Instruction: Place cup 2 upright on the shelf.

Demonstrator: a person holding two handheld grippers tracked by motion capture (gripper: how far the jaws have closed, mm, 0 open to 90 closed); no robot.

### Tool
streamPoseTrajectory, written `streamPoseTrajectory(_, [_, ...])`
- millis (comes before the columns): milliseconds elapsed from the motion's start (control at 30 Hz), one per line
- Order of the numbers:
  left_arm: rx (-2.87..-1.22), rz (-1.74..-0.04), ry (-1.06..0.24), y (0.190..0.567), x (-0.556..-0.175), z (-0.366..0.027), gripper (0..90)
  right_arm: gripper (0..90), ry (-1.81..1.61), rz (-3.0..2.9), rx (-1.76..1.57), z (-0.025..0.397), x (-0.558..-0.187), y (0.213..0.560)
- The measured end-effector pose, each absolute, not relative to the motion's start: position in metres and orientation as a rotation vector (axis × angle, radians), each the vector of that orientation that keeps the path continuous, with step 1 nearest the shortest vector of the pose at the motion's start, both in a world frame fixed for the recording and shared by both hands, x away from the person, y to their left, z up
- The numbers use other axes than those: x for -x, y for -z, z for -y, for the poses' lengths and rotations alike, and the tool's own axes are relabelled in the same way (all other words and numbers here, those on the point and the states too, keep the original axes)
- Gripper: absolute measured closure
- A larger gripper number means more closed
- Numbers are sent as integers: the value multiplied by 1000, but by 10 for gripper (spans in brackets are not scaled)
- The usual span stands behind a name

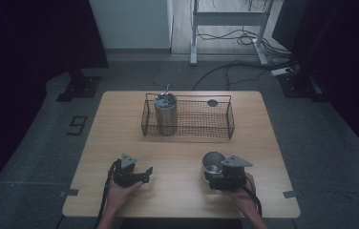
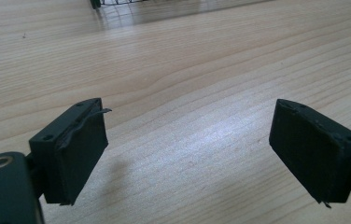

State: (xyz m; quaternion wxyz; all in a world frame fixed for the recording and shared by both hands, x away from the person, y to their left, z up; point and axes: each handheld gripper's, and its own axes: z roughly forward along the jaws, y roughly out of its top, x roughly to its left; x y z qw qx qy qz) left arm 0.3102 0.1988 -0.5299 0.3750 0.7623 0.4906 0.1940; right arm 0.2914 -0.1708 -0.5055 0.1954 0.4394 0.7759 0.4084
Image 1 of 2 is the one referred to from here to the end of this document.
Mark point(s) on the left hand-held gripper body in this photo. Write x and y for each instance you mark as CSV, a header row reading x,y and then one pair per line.
x,y
125,176

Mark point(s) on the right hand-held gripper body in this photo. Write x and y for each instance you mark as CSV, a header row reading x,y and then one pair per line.
x,y
231,176

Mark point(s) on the white metal mug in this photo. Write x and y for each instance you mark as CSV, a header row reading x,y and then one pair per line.
x,y
212,161

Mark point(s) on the steel tumbler with lid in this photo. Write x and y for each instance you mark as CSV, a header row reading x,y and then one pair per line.
x,y
166,116

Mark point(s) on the metal straw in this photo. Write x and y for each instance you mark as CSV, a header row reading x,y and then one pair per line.
x,y
167,89

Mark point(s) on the person's left hand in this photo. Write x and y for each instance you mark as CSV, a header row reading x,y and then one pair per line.
x,y
120,197

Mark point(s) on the person's right hand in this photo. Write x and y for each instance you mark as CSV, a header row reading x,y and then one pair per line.
x,y
241,198

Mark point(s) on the grey tape strip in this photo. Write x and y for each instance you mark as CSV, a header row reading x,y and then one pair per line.
x,y
290,194
71,192

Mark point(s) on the black round basket tag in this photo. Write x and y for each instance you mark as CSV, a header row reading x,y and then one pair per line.
x,y
212,102

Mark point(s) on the black stand base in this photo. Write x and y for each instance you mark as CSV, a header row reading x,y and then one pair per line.
x,y
298,85
82,87

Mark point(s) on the white power strip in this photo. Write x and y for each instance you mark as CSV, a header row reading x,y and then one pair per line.
x,y
282,71

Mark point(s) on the white cabinet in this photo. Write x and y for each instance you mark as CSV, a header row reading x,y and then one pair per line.
x,y
133,24

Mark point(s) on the black curtain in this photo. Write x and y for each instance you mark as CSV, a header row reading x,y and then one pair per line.
x,y
25,63
343,47

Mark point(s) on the white desk frame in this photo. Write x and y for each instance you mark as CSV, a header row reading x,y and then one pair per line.
x,y
228,18

